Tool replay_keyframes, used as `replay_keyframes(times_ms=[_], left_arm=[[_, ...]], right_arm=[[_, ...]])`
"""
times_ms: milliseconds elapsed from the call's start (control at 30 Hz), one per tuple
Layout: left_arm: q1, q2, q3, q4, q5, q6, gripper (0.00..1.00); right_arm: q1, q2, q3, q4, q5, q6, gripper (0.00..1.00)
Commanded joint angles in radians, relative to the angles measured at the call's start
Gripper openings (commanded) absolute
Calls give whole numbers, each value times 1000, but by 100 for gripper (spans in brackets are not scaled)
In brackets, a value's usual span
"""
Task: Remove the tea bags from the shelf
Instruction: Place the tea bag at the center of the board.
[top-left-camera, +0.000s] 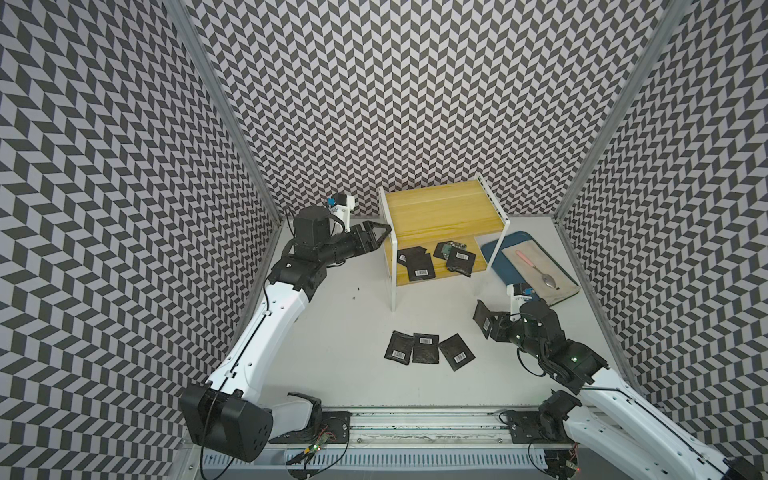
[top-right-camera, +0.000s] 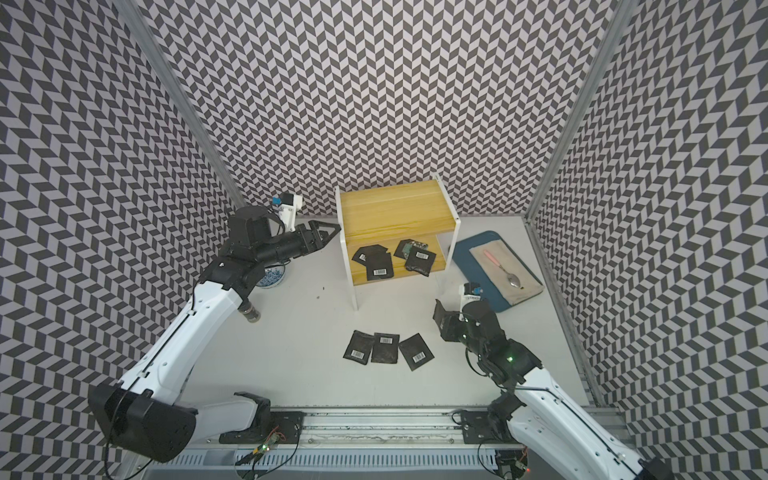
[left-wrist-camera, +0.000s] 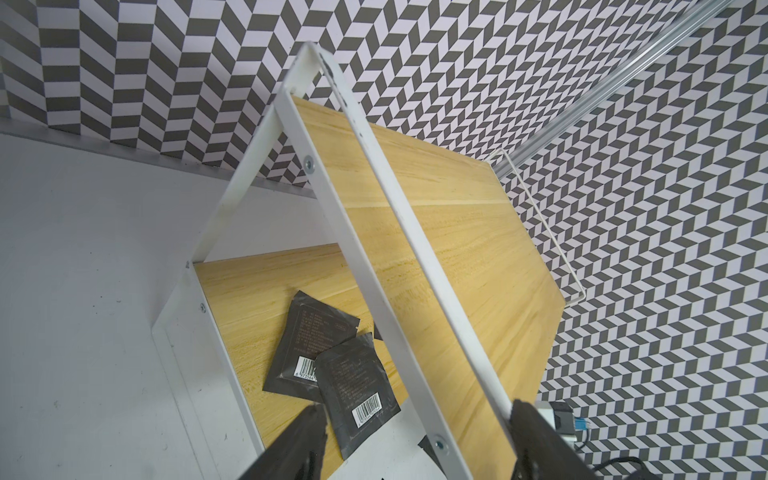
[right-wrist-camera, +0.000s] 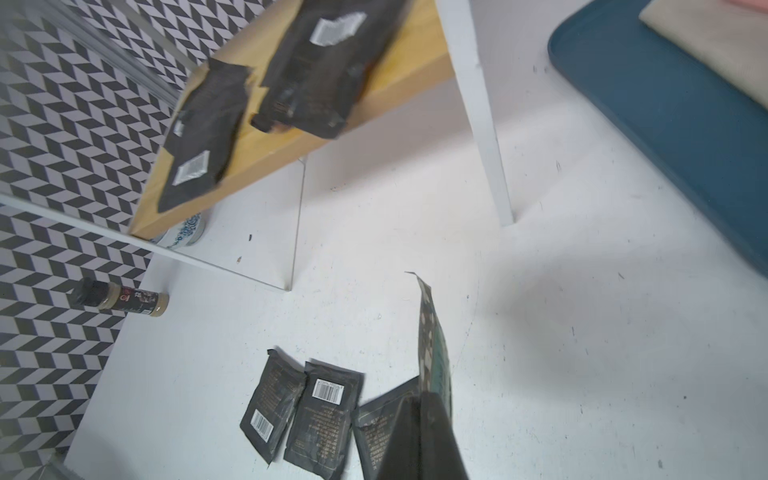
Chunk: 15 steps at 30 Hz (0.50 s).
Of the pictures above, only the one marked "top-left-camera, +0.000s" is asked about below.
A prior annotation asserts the blue tray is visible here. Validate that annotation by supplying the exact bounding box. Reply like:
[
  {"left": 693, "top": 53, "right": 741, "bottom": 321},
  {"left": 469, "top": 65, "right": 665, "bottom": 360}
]
[{"left": 491, "top": 231, "right": 580, "bottom": 306}]

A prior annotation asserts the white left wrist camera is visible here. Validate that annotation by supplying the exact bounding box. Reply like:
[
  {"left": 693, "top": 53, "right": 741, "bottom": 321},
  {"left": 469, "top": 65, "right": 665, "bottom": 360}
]
[{"left": 327, "top": 193, "right": 356, "bottom": 232}]

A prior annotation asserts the pink handled metal spoon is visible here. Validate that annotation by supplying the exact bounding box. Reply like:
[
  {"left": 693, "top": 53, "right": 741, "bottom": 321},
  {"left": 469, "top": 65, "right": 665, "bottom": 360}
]
[{"left": 515, "top": 250, "right": 558, "bottom": 290}]

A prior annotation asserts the wooden shelf white frame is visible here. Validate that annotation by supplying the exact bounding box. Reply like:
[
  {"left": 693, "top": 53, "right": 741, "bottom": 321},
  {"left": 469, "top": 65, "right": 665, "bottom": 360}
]
[{"left": 378, "top": 176, "right": 511, "bottom": 311}]

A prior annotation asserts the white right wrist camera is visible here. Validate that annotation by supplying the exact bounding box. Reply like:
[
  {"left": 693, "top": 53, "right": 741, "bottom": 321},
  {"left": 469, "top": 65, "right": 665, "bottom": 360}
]
[{"left": 506, "top": 283, "right": 534, "bottom": 314}]

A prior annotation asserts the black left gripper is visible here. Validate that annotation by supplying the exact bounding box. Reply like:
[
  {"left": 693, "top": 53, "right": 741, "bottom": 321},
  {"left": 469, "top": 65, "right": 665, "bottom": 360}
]
[{"left": 318, "top": 219, "right": 391, "bottom": 266}]

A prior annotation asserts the black tea bag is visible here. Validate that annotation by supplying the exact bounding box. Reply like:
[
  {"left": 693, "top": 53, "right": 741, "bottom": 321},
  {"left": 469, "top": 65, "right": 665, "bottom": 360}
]
[
  {"left": 407, "top": 255, "right": 436, "bottom": 282},
  {"left": 438, "top": 334, "right": 476, "bottom": 372},
  {"left": 446, "top": 247, "right": 476, "bottom": 277},
  {"left": 384, "top": 330, "right": 414, "bottom": 366},
  {"left": 412, "top": 333, "right": 440, "bottom": 365},
  {"left": 396, "top": 246, "right": 427, "bottom": 267}
]

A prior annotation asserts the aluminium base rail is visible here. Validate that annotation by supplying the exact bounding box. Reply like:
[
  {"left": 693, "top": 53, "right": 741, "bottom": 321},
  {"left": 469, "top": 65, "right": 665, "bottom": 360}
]
[{"left": 179, "top": 406, "right": 679, "bottom": 480}]

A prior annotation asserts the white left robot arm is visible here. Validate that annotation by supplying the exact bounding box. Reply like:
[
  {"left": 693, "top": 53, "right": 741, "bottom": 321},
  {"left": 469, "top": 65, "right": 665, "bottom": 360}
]
[{"left": 180, "top": 206, "right": 392, "bottom": 462}]

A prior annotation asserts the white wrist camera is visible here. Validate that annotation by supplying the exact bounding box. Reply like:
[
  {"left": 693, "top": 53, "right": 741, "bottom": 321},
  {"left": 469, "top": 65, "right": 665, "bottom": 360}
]
[
  {"left": 327, "top": 193, "right": 356, "bottom": 232},
  {"left": 506, "top": 283, "right": 534, "bottom": 314}
]

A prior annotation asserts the green tea bag lower back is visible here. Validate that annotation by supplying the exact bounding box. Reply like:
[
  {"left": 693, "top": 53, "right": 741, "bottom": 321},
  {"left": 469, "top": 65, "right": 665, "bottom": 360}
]
[{"left": 433, "top": 240, "right": 467, "bottom": 261}]

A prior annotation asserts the green label tea bag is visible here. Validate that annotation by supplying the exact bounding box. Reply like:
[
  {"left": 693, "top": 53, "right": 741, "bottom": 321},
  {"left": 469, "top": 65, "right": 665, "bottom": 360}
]
[{"left": 473, "top": 299, "right": 494, "bottom": 339}]

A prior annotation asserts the beige cloth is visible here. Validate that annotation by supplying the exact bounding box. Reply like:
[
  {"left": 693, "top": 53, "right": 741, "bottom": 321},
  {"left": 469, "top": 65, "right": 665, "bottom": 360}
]
[{"left": 502, "top": 240, "right": 581, "bottom": 306}]

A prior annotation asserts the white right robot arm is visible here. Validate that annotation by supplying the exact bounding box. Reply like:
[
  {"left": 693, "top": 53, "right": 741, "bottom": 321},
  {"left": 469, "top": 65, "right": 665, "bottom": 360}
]
[{"left": 473, "top": 300, "right": 763, "bottom": 479}]

